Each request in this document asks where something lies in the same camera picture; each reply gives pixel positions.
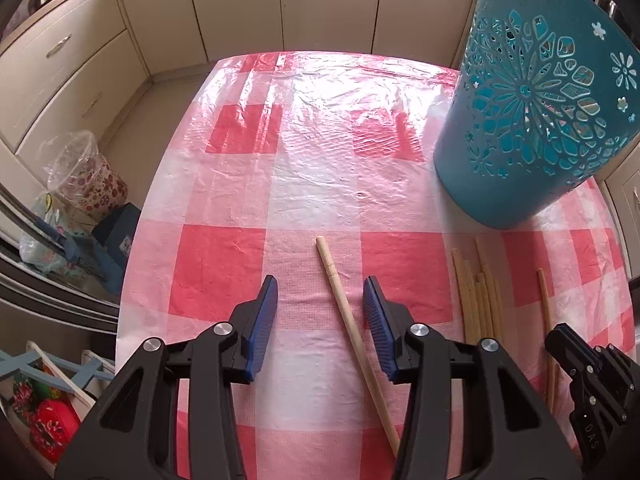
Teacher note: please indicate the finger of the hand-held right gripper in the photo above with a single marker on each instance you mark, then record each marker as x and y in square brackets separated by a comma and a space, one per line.
[567, 345]

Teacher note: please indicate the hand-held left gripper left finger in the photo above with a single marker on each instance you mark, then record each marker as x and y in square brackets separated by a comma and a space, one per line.
[262, 327]

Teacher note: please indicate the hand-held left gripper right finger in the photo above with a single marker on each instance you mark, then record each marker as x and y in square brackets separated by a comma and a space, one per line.
[377, 327]

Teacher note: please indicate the single bamboo chopstick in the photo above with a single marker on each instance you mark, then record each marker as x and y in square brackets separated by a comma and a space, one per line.
[545, 310]
[345, 310]

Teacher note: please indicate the bunch of bamboo chopsticks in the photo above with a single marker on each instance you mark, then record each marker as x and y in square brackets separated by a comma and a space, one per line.
[482, 305]

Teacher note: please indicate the teal perforated plastic basket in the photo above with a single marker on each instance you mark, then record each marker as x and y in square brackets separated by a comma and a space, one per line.
[500, 160]

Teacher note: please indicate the dark blue box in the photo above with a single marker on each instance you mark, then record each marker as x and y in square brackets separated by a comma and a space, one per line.
[117, 240]

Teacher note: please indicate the red white checkered tablecloth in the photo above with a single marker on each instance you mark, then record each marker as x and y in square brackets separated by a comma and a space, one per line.
[310, 160]

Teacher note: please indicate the light blue folding rack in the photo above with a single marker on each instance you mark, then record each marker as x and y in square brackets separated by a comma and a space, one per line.
[50, 372]

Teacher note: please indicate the floral trash bin with bag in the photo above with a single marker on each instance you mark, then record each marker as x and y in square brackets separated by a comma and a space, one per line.
[92, 180]

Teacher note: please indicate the clear bag with floral cloth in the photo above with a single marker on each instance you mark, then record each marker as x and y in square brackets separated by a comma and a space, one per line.
[45, 240]

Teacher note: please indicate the white bag with red floral cloth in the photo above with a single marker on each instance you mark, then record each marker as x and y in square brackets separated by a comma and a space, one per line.
[47, 425]

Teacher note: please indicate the cream lower kitchen cabinets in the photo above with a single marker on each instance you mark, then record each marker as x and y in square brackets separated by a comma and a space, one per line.
[240, 5]

